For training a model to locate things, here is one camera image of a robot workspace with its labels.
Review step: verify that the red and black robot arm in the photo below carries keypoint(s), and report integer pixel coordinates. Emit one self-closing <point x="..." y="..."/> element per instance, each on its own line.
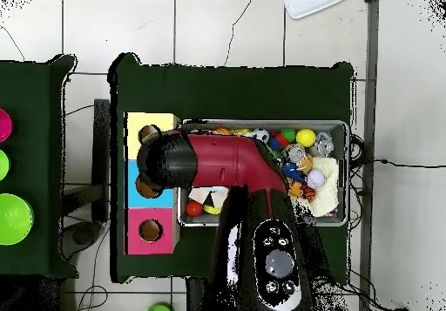
<point x="223" y="161"/>

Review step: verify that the wooden box with three holes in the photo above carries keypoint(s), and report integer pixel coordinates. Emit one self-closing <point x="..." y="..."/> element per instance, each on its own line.
<point x="165" y="246"/>

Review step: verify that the shallow silver mesh bin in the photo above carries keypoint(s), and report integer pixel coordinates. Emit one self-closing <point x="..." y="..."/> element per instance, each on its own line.
<point x="341" y="129"/>

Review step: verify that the orange mini basketball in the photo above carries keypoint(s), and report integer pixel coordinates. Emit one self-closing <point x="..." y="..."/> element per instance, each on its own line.
<point x="223" y="131"/>

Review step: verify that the wooden cube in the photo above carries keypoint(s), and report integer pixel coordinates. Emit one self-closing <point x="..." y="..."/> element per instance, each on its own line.
<point x="218" y="199"/>
<point x="198" y="196"/>

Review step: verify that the small soccer ball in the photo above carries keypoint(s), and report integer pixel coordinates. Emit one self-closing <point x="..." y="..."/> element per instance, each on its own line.
<point x="261" y="135"/>

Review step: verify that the red ball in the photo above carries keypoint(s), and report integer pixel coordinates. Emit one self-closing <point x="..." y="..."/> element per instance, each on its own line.
<point x="194" y="209"/>

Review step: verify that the dark green tablecloth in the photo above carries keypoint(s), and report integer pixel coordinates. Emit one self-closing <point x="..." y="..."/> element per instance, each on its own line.
<point x="35" y="91"/>
<point x="226" y="88"/>

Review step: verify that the yellow ball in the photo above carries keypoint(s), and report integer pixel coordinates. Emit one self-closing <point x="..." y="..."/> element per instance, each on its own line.
<point x="306" y="137"/>

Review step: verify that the white baseball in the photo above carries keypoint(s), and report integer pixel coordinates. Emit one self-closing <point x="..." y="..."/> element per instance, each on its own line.
<point x="316" y="178"/>

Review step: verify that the grey plastic robot toy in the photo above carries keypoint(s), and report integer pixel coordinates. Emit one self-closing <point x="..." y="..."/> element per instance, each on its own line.
<point x="324" y="145"/>

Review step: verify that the black stand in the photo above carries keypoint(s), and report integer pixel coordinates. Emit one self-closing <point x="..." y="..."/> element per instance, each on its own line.
<point x="101" y="150"/>

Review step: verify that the grey rounded stand foot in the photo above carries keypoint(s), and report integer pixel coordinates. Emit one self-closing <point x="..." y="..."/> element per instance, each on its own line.
<point x="82" y="236"/>

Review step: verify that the white tray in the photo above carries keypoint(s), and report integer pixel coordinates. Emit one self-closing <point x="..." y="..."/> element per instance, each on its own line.
<point x="306" y="8"/>

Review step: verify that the large green bowl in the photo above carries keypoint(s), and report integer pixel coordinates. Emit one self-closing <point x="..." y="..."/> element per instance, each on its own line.
<point x="14" y="220"/>

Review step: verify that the small green bowl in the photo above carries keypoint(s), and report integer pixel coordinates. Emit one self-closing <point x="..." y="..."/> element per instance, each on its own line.
<point x="2" y="164"/>

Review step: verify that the pink bowl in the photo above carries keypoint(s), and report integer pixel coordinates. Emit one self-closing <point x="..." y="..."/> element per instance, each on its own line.
<point x="4" y="125"/>

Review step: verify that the grey metal post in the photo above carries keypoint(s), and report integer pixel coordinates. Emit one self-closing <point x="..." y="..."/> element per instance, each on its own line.
<point x="369" y="46"/>

